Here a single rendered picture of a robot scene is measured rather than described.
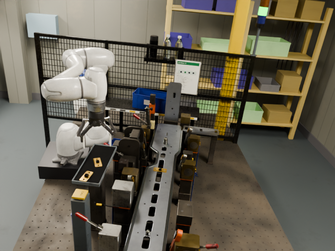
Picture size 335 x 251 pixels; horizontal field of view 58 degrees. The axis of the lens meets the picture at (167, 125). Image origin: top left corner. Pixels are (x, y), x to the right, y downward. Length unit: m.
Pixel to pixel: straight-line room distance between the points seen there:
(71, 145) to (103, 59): 0.67
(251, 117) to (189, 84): 2.08
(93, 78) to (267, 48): 3.25
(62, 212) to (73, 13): 3.54
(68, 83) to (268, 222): 1.53
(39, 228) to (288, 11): 3.70
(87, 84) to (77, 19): 3.67
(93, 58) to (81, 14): 3.08
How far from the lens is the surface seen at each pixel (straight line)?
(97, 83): 1.45
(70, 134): 2.24
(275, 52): 4.45
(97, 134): 2.28
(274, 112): 4.77
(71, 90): 1.43
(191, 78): 2.72
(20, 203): 3.36
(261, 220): 2.21
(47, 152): 2.49
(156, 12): 4.96
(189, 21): 5.02
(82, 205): 1.51
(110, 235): 1.45
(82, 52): 2.00
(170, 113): 2.55
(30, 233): 2.04
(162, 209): 1.67
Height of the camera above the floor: 2.12
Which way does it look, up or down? 27 degrees down
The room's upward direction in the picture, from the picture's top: 5 degrees clockwise
